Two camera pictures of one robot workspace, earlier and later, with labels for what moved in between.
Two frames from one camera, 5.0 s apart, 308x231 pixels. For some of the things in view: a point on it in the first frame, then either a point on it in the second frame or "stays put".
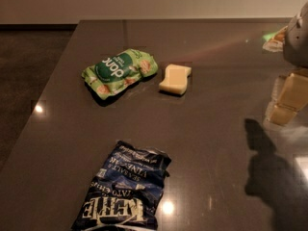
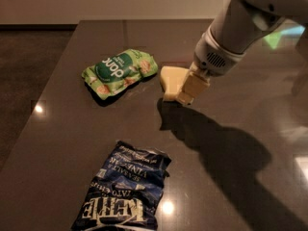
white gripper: [296, 45] to [212, 56]
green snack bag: [118, 70] stays put
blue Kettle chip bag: [126, 192] stays put
